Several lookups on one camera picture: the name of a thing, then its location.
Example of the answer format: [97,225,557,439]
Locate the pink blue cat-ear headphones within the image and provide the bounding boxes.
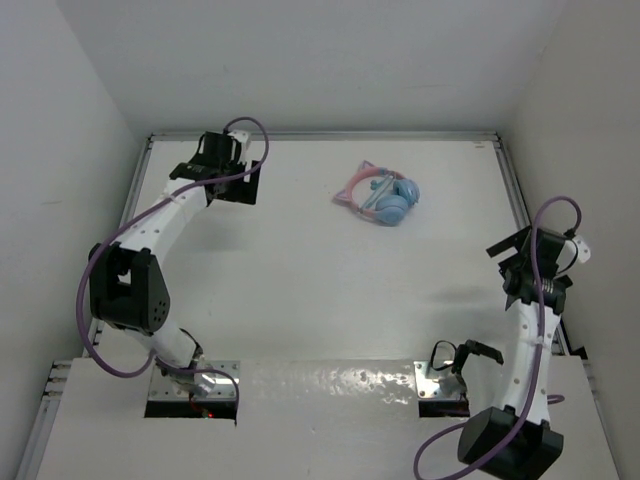
[333,160,421,226]

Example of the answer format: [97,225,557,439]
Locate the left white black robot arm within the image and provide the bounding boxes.
[88,128,260,370]

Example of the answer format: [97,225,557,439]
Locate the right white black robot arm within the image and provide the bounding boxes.
[457,227,590,479]

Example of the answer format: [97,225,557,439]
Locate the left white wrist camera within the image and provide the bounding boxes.
[226,130,251,165]

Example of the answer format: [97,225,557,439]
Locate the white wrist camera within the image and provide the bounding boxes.
[226,130,251,165]
[568,235,591,265]

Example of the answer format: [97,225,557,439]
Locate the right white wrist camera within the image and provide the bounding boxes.
[568,235,591,265]

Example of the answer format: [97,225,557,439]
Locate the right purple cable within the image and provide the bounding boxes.
[412,195,584,480]

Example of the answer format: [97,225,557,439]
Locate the purple cable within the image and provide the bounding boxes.
[412,195,584,480]
[74,116,271,416]

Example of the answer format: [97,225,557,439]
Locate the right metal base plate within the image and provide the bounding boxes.
[414,360,467,401]

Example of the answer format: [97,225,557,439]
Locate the metal base plate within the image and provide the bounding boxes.
[148,360,241,401]
[414,360,467,401]

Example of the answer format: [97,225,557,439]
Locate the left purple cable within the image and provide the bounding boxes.
[74,116,271,416]

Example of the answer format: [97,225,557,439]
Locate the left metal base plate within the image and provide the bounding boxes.
[148,360,241,401]

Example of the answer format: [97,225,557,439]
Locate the aluminium table frame rail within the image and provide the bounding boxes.
[14,130,589,480]

